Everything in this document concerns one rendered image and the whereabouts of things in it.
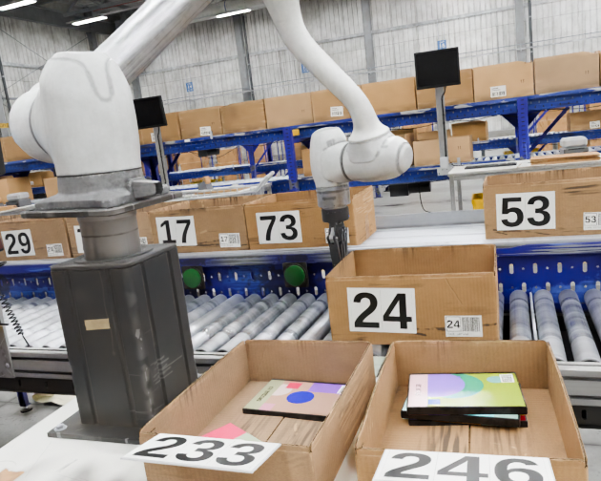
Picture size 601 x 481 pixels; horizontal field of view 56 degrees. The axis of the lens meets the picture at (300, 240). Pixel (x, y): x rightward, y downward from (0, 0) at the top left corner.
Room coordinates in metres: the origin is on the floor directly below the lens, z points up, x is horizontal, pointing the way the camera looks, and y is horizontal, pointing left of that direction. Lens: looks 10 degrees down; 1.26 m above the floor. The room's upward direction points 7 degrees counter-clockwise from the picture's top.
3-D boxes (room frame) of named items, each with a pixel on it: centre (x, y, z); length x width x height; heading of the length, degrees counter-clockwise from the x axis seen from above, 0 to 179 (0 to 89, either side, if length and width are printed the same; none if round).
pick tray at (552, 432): (0.82, -0.23, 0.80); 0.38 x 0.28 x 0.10; 162
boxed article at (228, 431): (0.86, 0.14, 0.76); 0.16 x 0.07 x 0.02; 38
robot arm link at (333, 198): (1.54, -0.10, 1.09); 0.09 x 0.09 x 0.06
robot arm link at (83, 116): (1.09, 0.37, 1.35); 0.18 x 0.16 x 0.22; 41
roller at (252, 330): (1.61, 0.14, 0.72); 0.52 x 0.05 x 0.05; 159
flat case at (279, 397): (1.02, 0.03, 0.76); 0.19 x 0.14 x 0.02; 66
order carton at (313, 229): (2.02, -0.05, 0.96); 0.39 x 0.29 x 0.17; 69
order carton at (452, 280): (1.40, -0.28, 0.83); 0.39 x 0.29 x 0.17; 70
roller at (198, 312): (1.70, 0.39, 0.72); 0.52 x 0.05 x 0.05; 159
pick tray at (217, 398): (0.93, 0.08, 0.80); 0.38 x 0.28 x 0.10; 159
